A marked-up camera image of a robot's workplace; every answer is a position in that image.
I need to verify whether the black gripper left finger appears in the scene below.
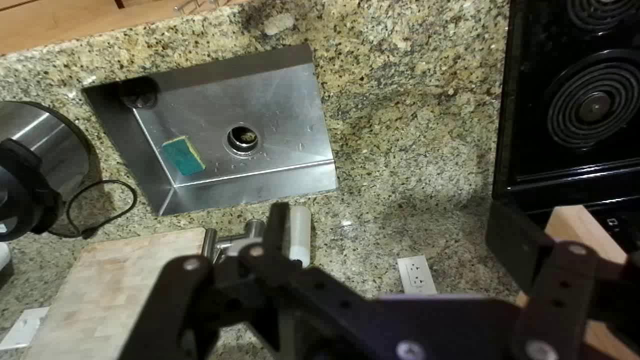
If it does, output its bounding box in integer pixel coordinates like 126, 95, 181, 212
117, 199, 402, 360

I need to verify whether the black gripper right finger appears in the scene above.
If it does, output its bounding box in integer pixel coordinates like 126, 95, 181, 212
484, 197, 640, 360

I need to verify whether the light wooden cabinet door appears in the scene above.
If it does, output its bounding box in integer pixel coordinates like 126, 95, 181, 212
542, 203, 640, 360

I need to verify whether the light wooden cutting board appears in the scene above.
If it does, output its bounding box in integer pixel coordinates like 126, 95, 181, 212
24, 226, 210, 360

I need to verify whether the chrome kitchen faucet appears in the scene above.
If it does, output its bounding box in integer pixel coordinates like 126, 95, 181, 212
197, 201, 316, 270

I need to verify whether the teal sponge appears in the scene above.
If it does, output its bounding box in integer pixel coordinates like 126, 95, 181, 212
160, 134, 208, 180

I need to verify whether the round metal sink drain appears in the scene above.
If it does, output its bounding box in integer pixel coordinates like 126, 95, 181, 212
224, 122, 262, 158

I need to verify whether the large black coil burner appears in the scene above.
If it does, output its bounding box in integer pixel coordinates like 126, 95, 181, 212
542, 48, 640, 151

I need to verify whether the black electric stove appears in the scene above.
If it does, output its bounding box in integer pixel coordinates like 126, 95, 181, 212
489, 0, 640, 251

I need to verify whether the stainless steel sink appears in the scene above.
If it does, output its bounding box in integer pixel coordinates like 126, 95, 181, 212
82, 44, 340, 218

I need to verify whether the steel pressure cooker black lid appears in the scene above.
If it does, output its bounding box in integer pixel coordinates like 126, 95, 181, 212
0, 98, 103, 244

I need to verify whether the small grey lump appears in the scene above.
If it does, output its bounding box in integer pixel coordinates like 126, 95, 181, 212
262, 11, 296, 37

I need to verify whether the black appliance power cable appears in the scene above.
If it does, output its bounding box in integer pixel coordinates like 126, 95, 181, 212
64, 177, 139, 239

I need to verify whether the white wall outlet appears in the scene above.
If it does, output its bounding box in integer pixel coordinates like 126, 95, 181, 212
395, 254, 439, 298
0, 306, 49, 351

